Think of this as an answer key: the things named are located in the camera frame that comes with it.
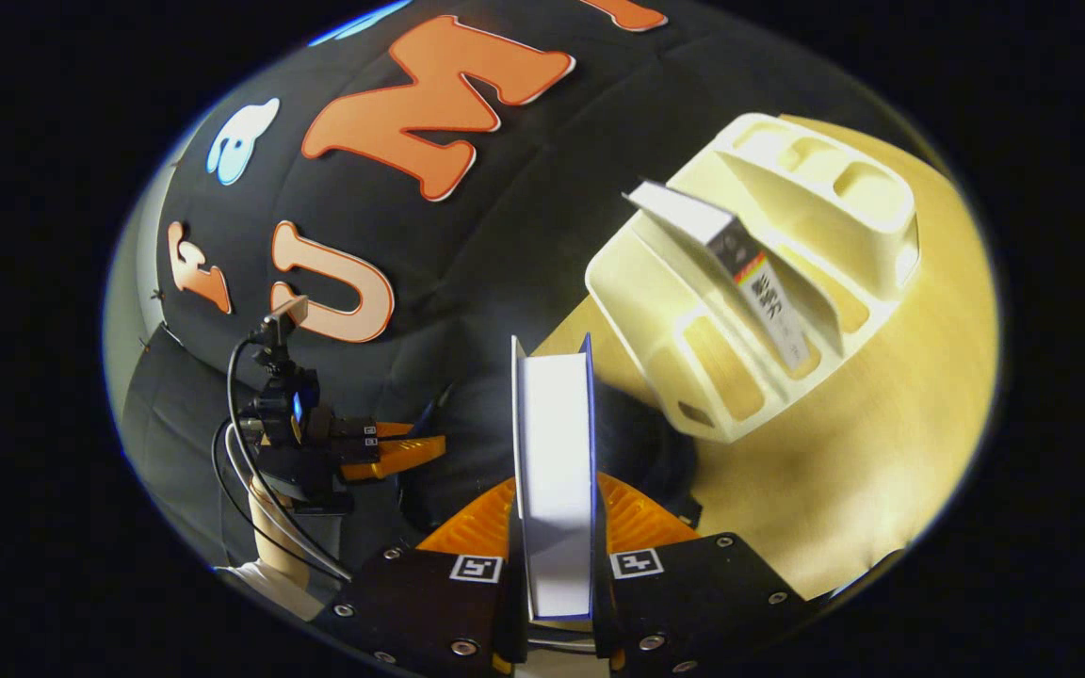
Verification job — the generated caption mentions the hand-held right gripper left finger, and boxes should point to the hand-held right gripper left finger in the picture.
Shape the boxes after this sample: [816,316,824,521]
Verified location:
[312,476,529,677]

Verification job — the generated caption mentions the black backdrop cloth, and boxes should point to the black backdrop cloth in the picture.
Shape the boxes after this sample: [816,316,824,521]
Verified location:
[105,0,883,566]

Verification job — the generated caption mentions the white bookshelf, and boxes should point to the white bookshelf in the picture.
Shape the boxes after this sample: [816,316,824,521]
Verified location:
[585,113,920,444]

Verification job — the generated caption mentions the blue spine book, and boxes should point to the blue spine book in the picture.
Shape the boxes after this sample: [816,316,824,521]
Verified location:
[510,332,597,622]

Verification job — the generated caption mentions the white cable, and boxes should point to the white cable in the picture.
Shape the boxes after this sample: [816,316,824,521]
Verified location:
[222,424,353,580]

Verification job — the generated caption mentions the black cable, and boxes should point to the black cable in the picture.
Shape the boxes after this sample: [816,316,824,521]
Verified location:
[211,337,355,580]

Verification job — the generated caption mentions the grey portrait cover book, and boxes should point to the grey portrait cover book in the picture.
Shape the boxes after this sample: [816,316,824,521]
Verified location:
[624,181,812,371]

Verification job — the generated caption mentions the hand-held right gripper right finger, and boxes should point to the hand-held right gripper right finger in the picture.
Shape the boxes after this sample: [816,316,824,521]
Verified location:
[590,471,812,677]

